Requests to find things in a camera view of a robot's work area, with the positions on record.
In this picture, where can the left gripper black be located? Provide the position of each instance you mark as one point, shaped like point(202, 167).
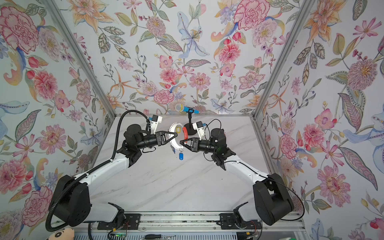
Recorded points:
point(160, 141)

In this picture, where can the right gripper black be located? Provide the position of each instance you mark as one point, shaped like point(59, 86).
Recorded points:
point(196, 143)

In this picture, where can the metal keyring with red handle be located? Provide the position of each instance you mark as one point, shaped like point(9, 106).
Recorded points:
point(178, 128)

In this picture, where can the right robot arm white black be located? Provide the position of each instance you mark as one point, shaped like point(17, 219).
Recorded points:
point(271, 202)

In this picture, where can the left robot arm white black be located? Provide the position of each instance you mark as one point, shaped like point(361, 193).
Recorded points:
point(71, 203)

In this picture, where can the black microphone stand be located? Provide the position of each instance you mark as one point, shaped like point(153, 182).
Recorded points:
point(189, 126)

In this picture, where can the toy microphone blue yellow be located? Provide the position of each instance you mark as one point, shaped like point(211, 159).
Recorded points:
point(182, 108)

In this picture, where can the black screwdriver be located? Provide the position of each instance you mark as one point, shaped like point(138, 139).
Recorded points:
point(157, 237)

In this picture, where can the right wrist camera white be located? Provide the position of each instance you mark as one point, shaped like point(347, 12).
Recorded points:
point(200, 128)

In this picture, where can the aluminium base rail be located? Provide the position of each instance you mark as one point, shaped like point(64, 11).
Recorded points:
point(153, 222)

